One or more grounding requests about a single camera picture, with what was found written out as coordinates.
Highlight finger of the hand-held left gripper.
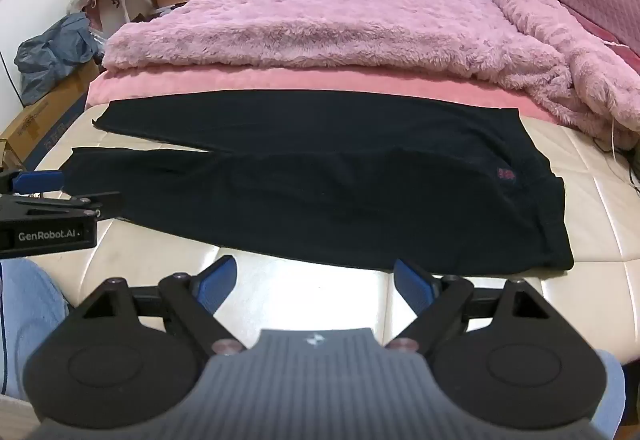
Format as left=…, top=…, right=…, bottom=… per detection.
left=0, top=191, right=124, bottom=223
left=0, top=169, right=67, bottom=195

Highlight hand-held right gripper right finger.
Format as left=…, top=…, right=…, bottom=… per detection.
left=384, top=259, right=552, bottom=355

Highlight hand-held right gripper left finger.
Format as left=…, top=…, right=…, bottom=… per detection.
left=81, top=255, right=247, bottom=356

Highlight black pants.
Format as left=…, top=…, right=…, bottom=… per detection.
left=61, top=89, right=575, bottom=272

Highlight brown cardboard box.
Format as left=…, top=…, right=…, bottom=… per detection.
left=0, top=62, right=102, bottom=173

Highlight person's left leg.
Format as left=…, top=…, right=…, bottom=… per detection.
left=0, top=259, right=70, bottom=402

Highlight person's leg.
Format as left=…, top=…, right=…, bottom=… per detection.
left=0, top=259, right=70, bottom=402
left=594, top=349, right=627, bottom=423

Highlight pink bed sheet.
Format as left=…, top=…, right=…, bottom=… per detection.
left=85, top=67, right=563, bottom=127

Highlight cream leather bed bench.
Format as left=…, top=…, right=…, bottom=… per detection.
left=0, top=106, right=640, bottom=373

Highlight person's right leg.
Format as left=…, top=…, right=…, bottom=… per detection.
left=594, top=349, right=627, bottom=423

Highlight pink fuzzy blanket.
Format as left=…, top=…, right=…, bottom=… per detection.
left=102, top=0, right=640, bottom=147

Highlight dark cable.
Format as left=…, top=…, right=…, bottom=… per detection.
left=617, top=146, right=640, bottom=195

